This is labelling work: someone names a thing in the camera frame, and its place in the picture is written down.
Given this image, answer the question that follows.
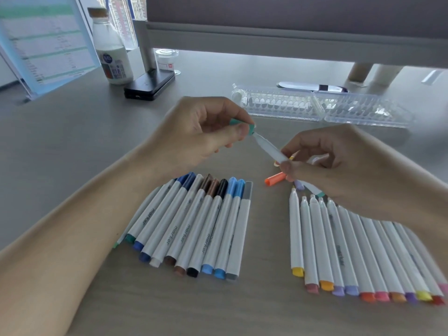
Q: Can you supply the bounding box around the person's left hand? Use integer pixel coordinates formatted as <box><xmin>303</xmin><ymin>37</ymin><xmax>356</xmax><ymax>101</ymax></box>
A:
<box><xmin>138</xmin><ymin>97</ymin><xmax>256</xmax><ymax>172</ymax></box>

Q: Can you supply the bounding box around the person's right hand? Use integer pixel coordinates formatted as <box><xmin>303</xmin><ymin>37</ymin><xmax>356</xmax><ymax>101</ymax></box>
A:
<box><xmin>278</xmin><ymin>124</ymin><xmax>426</xmax><ymax>221</ymax></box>

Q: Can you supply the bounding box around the mint marker cap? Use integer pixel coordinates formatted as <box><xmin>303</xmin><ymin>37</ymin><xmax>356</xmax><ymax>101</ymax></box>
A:
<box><xmin>229</xmin><ymin>119</ymin><xmax>256</xmax><ymax>136</ymax></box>

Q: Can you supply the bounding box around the orange-tipped white marker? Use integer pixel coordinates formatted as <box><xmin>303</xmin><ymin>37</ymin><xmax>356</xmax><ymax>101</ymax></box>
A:
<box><xmin>309</xmin><ymin>195</ymin><xmax>336</xmax><ymax>292</ymax></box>

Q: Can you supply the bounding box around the mint-ended white marker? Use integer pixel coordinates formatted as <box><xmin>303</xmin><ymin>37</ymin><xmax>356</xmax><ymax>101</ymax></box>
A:
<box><xmin>252</xmin><ymin>132</ymin><xmax>326</xmax><ymax>199</ymax></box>

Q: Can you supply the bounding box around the set of red-toned caps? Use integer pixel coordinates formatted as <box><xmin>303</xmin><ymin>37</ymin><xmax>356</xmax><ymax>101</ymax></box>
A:
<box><xmin>264</xmin><ymin>152</ymin><xmax>306</xmax><ymax>191</ymax></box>

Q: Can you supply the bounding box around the red-tipped white marker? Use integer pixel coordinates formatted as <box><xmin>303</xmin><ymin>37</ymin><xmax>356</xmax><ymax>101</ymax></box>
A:
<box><xmin>336</xmin><ymin>205</ymin><xmax>377</xmax><ymax>303</ymax></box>

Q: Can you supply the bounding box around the set of red-toned markers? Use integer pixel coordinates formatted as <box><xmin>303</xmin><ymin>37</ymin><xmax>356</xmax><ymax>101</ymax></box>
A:
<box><xmin>288</xmin><ymin>187</ymin><xmax>448</xmax><ymax>307</ymax></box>

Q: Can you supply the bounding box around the pink-ended white marker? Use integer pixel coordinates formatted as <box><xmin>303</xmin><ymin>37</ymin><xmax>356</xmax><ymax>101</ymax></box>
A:
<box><xmin>348</xmin><ymin>211</ymin><xmax>390</xmax><ymax>302</ymax></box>

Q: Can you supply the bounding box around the blue-ended white marker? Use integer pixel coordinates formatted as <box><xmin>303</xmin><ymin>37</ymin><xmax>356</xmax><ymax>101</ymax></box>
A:
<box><xmin>133</xmin><ymin>173</ymin><xmax>189</xmax><ymax>252</ymax></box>

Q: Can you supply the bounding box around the brown-ended white marker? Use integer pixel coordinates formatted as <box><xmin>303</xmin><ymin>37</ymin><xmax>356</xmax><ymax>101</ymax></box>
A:
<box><xmin>164</xmin><ymin>174</ymin><xmax>213</xmax><ymax>266</ymax></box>

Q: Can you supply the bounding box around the navy-ended white marker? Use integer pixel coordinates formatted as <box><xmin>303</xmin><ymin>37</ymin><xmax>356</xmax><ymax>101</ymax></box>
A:
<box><xmin>139</xmin><ymin>172</ymin><xmax>196</xmax><ymax>264</ymax></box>

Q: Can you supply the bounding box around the clear plastic marker case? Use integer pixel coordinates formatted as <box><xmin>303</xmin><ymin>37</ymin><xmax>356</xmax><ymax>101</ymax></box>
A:
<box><xmin>231</xmin><ymin>84</ymin><xmax>415</xmax><ymax>128</ymax></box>

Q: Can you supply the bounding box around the black-ended white marker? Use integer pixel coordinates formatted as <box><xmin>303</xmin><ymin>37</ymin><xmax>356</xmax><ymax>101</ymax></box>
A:
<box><xmin>186</xmin><ymin>178</ymin><xmax>229</xmax><ymax>278</ymax></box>

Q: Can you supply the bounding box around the sky-blue-ended white marker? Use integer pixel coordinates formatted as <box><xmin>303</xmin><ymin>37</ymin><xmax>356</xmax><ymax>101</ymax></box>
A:
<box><xmin>213</xmin><ymin>179</ymin><xmax>246</xmax><ymax>280</ymax></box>
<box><xmin>201</xmin><ymin>176</ymin><xmax>238</xmax><ymax>276</ymax></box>

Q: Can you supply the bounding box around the yellow-green-tipped white marker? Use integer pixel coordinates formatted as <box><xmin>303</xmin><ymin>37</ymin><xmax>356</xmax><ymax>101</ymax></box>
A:
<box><xmin>381</xmin><ymin>222</ymin><xmax>434</xmax><ymax>302</ymax></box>

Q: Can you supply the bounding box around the person's left forearm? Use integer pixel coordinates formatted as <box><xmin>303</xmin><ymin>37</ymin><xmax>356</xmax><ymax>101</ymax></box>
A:
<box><xmin>0</xmin><ymin>147</ymin><xmax>158</xmax><ymax>336</ymax></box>

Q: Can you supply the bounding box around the black rectangular power bank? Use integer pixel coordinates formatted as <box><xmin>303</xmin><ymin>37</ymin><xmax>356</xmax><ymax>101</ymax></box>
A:
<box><xmin>123</xmin><ymin>68</ymin><xmax>175</xmax><ymax>101</ymax></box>

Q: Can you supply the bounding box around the small clear jar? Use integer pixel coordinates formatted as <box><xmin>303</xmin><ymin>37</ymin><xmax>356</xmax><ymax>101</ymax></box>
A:
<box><xmin>155</xmin><ymin>49</ymin><xmax>181</xmax><ymax>75</ymax></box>

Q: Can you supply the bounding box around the brown paper cup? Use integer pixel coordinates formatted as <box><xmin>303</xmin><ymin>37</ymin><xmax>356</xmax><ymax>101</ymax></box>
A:
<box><xmin>346</xmin><ymin>63</ymin><xmax>373</xmax><ymax>84</ymax></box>

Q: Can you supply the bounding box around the white paper cup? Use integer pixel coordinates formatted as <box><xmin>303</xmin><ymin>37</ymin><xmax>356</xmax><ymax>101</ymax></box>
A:
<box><xmin>371</xmin><ymin>64</ymin><xmax>405</xmax><ymax>86</ymax></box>

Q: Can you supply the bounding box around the white milk bottle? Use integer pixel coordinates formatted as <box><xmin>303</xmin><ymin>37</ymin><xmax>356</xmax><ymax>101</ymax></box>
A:
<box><xmin>87</xmin><ymin>7</ymin><xmax>134</xmax><ymax>85</ymax></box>

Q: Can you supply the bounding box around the white paper slip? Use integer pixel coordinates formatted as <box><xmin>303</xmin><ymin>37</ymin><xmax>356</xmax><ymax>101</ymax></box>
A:
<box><xmin>421</xmin><ymin>70</ymin><xmax>443</xmax><ymax>84</ymax></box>

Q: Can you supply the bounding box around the grey desk shelf riser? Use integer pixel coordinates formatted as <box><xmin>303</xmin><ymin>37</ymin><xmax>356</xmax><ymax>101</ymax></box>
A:
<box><xmin>133</xmin><ymin>20</ymin><xmax>448</xmax><ymax>72</ymax></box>

